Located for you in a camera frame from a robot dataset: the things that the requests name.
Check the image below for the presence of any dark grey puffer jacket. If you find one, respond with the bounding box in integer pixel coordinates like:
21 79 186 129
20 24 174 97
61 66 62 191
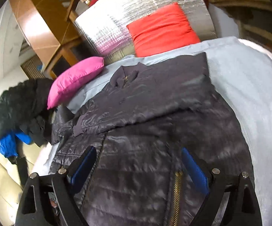
50 53 254 225

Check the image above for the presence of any light grey bed sheet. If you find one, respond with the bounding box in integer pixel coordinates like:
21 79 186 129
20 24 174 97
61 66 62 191
33 37 272 225

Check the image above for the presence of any blue garment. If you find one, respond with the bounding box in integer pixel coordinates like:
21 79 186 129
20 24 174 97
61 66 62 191
0 131 33 158

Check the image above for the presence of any pink pillow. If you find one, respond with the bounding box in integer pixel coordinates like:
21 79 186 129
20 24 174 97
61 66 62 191
47 57 104 110

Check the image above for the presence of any silver foil insulation sheet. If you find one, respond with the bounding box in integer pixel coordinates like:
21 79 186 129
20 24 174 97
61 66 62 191
75 0 216 65

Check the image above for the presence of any wooden nightstand cabinet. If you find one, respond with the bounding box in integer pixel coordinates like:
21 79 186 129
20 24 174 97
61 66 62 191
9 0 82 79

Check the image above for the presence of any wooden shelf unit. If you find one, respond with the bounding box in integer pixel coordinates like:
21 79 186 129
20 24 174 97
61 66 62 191
208 0 272 52

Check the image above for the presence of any red-orange pillow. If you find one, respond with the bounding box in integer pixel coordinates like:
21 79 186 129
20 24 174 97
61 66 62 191
127 2 200 57

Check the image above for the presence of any black clothes pile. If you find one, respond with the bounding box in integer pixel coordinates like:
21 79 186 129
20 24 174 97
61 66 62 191
0 78 53 146

